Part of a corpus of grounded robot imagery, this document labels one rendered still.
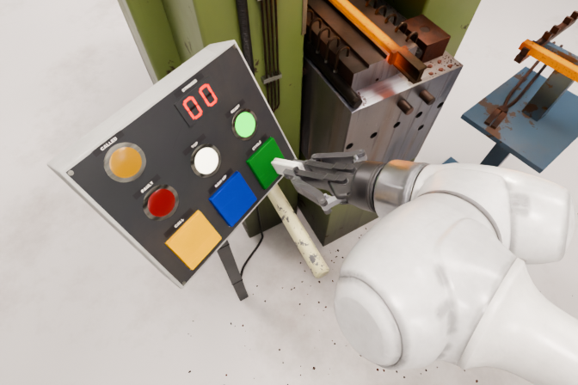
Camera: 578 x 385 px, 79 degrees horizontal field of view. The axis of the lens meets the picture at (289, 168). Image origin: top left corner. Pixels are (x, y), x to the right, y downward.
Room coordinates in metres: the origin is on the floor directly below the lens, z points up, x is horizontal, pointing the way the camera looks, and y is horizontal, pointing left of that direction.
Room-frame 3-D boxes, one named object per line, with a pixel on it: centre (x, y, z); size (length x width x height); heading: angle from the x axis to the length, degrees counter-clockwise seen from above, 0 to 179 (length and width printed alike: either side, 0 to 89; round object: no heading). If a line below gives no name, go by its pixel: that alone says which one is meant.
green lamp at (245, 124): (0.42, 0.08, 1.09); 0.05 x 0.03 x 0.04; 118
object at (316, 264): (0.49, 0.01, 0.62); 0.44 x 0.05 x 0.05; 28
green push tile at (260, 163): (0.40, 0.04, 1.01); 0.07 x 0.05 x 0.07; 143
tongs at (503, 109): (1.00, -0.88, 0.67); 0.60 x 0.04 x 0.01; 136
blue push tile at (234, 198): (0.32, 0.10, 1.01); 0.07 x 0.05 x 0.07; 143
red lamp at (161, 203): (0.26, 0.20, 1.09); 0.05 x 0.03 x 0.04; 118
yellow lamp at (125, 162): (0.29, 0.23, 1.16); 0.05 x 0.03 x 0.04; 118
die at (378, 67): (0.92, -0.15, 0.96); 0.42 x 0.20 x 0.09; 28
